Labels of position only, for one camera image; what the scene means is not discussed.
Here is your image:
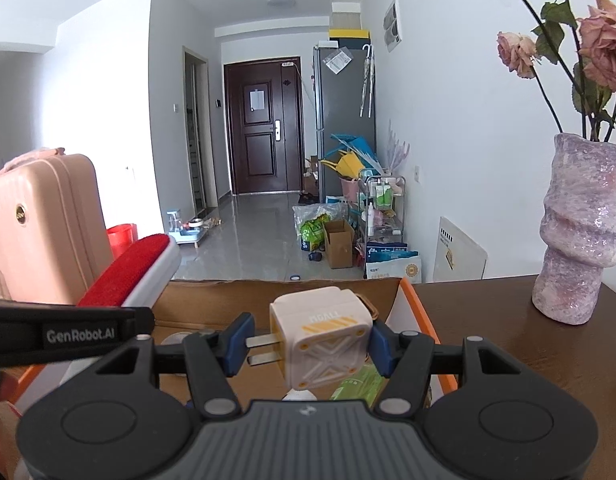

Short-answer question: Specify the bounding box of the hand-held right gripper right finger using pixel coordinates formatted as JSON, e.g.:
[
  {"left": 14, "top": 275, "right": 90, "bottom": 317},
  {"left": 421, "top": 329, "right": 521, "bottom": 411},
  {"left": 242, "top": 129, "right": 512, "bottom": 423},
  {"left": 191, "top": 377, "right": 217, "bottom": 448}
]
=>
[{"left": 370, "top": 320, "right": 524, "bottom": 418}]

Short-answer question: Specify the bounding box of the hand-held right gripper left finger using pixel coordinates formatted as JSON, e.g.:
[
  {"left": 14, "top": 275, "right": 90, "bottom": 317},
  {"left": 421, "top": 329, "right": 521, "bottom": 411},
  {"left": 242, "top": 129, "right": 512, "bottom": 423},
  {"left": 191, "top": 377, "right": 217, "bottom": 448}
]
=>
[{"left": 95, "top": 312, "right": 256, "bottom": 418}]

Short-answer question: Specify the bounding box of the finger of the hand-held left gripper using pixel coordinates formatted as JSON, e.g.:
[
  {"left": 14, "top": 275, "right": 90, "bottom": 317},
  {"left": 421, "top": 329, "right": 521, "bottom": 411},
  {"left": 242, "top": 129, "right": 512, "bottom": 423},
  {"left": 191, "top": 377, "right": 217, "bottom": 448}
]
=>
[{"left": 0, "top": 299, "right": 154, "bottom": 322}]

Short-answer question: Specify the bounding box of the green bottle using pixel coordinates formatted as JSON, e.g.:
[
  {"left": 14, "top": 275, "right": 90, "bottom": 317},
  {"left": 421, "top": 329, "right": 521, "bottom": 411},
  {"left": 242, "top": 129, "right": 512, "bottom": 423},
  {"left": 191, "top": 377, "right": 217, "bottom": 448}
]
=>
[{"left": 329, "top": 362, "right": 389, "bottom": 408}]

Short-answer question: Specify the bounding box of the red cardboard box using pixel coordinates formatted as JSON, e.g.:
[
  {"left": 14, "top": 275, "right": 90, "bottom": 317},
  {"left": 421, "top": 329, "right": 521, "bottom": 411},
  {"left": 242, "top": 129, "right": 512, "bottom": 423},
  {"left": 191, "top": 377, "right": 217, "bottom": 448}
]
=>
[{"left": 0, "top": 276, "right": 459, "bottom": 466}]

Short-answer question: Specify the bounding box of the white yellow plug adapter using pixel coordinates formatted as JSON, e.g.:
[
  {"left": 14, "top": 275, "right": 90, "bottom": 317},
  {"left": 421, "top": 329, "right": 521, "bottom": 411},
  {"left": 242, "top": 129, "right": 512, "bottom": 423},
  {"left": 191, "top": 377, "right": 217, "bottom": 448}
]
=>
[{"left": 245, "top": 286, "right": 374, "bottom": 392}]

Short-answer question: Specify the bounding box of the white pill container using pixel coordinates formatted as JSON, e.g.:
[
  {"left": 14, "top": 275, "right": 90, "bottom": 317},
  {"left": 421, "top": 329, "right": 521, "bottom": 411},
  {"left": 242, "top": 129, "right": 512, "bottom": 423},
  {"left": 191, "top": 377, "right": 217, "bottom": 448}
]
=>
[{"left": 160, "top": 330, "right": 216, "bottom": 347}]

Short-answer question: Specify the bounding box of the red white lint brush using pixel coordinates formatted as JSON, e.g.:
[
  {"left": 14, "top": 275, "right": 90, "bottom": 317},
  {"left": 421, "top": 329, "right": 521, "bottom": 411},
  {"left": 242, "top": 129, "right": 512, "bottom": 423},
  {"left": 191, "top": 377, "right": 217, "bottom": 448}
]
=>
[{"left": 77, "top": 233, "right": 182, "bottom": 309}]

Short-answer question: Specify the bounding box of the pink suitcase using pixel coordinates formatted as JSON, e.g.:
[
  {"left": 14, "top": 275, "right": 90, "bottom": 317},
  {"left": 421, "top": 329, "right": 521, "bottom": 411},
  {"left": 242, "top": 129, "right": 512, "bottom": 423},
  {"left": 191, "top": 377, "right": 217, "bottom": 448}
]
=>
[{"left": 0, "top": 147, "right": 114, "bottom": 306}]

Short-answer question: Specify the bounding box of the blue white sack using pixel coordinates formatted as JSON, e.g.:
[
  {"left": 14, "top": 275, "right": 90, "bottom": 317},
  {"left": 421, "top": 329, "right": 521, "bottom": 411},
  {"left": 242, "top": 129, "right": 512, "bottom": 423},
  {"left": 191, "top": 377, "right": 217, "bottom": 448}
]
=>
[{"left": 364, "top": 242, "right": 423, "bottom": 281}]

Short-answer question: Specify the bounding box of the red plastic container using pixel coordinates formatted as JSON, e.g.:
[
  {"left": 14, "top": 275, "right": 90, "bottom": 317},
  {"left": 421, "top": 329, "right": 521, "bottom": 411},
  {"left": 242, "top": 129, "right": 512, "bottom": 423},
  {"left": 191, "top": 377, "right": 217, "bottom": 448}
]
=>
[{"left": 106, "top": 223, "right": 139, "bottom": 262}]

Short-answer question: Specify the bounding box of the open brown floor carton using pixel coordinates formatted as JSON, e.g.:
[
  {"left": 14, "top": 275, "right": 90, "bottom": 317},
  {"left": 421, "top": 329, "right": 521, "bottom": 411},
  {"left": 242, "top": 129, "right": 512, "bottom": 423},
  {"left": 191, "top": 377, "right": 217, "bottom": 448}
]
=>
[{"left": 323, "top": 219, "right": 356, "bottom": 269}]

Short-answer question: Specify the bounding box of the white leaning board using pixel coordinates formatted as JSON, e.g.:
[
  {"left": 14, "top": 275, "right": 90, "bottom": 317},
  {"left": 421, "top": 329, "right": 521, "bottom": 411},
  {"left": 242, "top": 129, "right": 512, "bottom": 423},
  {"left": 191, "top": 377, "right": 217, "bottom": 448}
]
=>
[{"left": 433, "top": 216, "right": 489, "bottom": 282}]

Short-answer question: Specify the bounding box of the pet feeder stand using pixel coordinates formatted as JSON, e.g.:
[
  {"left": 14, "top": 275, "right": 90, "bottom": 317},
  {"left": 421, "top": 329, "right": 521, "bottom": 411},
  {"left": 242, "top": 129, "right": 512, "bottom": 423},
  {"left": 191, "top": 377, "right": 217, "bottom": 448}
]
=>
[{"left": 166, "top": 210, "right": 211, "bottom": 247}]

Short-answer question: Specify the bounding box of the green printed bag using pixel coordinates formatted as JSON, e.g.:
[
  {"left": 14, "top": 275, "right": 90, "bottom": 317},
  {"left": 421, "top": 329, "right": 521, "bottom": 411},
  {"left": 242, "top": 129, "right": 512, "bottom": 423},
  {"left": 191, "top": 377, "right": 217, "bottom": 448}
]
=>
[{"left": 299, "top": 215, "right": 334, "bottom": 252}]

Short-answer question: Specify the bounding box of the metal storage rack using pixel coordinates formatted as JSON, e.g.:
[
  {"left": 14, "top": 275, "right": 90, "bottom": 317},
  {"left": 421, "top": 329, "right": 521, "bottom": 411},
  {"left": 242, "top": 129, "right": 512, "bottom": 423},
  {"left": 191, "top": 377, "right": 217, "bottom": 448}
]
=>
[{"left": 355, "top": 175, "right": 406, "bottom": 251}]

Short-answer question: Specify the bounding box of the clear plastic bag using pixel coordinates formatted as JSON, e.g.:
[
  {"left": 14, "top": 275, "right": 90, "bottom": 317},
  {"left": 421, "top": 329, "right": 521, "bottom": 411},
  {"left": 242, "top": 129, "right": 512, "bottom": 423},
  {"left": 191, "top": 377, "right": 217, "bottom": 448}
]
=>
[{"left": 293, "top": 202, "right": 349, "bottom": 233}]

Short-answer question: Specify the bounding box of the pink bucket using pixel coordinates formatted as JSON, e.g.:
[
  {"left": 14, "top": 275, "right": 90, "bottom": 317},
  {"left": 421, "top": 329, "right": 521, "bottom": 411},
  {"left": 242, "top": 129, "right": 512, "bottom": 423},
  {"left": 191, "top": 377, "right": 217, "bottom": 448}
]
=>
[{"left": 339, "top": 175, "right": 364, "bottom": 203}]

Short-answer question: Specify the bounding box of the yellow bag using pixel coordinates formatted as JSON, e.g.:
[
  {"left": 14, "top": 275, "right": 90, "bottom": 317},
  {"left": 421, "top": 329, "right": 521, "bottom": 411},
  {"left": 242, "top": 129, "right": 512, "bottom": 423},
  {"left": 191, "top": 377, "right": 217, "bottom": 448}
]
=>
[{"left": 320, "top": 152, "right": 361, "bottom": 178}]

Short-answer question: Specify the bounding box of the pale purple dried grass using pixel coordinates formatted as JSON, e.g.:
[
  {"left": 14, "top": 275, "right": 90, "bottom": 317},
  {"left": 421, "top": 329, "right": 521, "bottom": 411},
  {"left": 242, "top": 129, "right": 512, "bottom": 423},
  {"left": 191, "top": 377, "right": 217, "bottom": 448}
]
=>
[{"left": 375, "top": 119, "right": 411, "bottom": 173}]

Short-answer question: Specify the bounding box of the dark brown entrance door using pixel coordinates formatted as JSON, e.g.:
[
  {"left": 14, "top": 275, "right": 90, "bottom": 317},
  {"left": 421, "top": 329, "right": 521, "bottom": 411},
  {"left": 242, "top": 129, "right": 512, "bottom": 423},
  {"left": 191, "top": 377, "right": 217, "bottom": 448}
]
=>
[{"left": 223, "top": 57, "right": 305, "bottom": 196}]

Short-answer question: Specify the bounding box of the pink speckled vase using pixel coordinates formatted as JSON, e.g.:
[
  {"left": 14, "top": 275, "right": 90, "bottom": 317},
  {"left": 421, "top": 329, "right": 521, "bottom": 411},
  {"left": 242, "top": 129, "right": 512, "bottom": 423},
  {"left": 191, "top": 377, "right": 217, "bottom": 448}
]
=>
[{"left": 532, "top": 132, "right": 616, "bottom": 326}]

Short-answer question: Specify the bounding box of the grey refrigerator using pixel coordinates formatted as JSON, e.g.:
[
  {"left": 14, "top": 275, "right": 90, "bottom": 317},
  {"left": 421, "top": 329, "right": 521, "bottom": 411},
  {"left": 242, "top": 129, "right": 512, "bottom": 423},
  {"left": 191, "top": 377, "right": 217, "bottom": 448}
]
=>
[{"left": 312, "top": 44, "right": 378, "bottom": 201}]

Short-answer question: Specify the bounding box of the white folded umbrella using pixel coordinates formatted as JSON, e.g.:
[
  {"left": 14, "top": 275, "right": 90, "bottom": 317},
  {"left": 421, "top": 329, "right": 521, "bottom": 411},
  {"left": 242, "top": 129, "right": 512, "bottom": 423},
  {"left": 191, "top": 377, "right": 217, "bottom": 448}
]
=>
[{"left": 359, "top": 44, "right": 376, "bottom": 118}]

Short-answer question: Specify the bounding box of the paper pouch on refrigerator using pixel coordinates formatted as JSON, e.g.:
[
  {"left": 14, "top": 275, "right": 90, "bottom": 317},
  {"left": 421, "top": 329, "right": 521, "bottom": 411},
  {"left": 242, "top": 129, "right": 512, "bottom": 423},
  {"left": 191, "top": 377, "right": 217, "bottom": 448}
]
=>
[{"left": 322, "top": 50, "right": 354, "bottom": 73}]

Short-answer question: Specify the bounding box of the yellow black box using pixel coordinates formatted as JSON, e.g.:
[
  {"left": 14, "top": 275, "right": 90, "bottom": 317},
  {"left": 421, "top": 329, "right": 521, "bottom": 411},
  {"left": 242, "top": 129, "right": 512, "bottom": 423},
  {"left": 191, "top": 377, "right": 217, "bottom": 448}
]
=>
[{"left": 329, "top": 28, "right": 372, "bottom": 47}]

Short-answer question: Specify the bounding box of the bunch of dried pink roses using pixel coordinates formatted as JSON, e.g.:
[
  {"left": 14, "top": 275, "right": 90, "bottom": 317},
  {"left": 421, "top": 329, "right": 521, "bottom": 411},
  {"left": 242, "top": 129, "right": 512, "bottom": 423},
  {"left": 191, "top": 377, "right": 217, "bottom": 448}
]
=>
[{"left": 418, "top": 0, "right": 616, "bottom": 148}]

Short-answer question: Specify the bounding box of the blue folded frame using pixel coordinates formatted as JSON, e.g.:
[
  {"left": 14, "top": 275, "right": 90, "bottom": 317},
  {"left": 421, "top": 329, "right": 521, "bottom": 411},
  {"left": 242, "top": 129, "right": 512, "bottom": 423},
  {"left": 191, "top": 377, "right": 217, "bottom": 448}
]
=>
[{"left": 330, "top": 132, "right": 376, "bottom": 161}]

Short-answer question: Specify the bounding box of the white wall panel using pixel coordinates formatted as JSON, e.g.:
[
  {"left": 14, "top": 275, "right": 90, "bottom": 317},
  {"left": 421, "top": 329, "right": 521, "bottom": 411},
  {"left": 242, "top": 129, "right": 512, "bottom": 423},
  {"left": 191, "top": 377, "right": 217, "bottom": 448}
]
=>
[{"left": 383, "top": 0, "right": 404, "bottom": 51}]

